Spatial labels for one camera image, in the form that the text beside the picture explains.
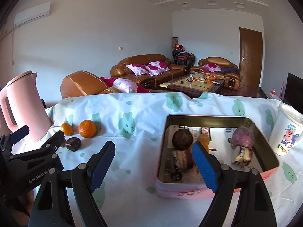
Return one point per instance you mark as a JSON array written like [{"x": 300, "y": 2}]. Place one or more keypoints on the pile of oranges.
[{"x": 213, "y": 77}]

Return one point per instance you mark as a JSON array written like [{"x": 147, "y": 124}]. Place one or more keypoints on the large orange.
[{"x": 87, "y": 128}]

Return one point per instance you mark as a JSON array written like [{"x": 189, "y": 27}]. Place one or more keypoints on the purple sweet potato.
[{"x": 242, "y": 136}]

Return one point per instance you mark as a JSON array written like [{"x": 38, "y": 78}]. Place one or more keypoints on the white pink floral pillow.
[
  {"x": 138, "y": 69},
  {"x": 211, "y": 67},
  {"x": 158, "y": 67}
]

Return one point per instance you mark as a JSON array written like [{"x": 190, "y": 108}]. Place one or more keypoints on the dark wooden tv cabinet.
[{"x": 262, "y": 92}]

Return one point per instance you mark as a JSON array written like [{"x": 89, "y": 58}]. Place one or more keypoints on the pink electric kettle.
[{"x": 26, "y": 106}]

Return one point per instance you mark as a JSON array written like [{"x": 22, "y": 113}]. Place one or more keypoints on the glass jar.
[{"x": 191, "y": 77}]

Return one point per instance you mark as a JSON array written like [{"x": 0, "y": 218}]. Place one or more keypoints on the dark wooden coffee table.
[{"x": 187, "y": 86}]

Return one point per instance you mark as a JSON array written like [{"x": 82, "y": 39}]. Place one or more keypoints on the long brown leather sofa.
[{"x": 144, "y": 59}]

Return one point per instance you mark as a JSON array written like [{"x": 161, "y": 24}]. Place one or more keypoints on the purple blanket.
[{"x": 229, "y": 70}]

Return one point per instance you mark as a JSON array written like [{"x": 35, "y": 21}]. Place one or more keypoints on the medium orange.
[{"x": 205, "y": 147}]

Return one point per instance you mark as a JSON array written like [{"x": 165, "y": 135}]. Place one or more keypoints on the white cartoon pig mug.
[{"x": 281, "y": 141}]

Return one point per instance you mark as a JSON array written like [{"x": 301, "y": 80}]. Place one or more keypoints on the brown wooden door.
[{"x": 251, "y": 56}]

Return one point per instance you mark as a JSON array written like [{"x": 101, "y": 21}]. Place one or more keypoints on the black television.
[{"x": 294, "y": 89}]

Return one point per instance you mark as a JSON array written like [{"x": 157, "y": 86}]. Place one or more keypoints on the brown leather armchair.
[
  {"x": 80, "y": 84},
  {"x": 215, "y": 60}
]

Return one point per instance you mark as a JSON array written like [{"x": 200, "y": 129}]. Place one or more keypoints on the pink quilted blanket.
[{"x": 124, "y": 85}]

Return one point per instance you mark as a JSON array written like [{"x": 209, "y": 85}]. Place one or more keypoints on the black bag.
[{"x": 231, "y": 82}]

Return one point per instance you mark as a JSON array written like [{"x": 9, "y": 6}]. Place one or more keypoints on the tall floor vase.
[{"x": 174, "y": 41}]

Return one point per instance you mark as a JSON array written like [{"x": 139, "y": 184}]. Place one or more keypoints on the red cloth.
[{"x": 106, "y": 81}]

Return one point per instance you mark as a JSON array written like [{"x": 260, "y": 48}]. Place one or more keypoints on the stacked black red chairs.
[{"x": 183, "y": 58}]

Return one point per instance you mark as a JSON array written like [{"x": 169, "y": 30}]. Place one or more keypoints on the round brown cake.
[{"x": 182, "y": 139}]

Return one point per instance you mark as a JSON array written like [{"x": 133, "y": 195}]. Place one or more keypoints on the small orange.
[{"x": 66, "y": 129}]

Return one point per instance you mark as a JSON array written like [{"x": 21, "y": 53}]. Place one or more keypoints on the printed paper leaflet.
[{"x": 220, "y": 139}]

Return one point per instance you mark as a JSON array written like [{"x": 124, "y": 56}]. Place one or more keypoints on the white green printed tablecloth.
[{"x": 142, "y": 146}]

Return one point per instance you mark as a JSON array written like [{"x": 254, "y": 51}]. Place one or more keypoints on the white air conditioner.
[{"x": 33, "y": 14}]

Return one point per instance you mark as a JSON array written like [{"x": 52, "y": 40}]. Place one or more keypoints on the pink metal tin box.
[{"x": 180, "y": 193}]

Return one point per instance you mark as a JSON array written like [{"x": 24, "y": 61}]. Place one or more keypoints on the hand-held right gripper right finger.
[{"x": 204, "y": 165}]

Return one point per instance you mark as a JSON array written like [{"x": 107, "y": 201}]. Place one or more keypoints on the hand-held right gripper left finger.
[{"x": 101, "y": 165}]

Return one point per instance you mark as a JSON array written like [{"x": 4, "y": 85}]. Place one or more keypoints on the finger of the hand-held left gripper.
[
  {"x": 20, "y": 133},
  {"x": 51, "y": 141}
]

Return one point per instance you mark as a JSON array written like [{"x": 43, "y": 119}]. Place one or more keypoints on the dark passion fruit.
[{"x": 73, "y": 144}]

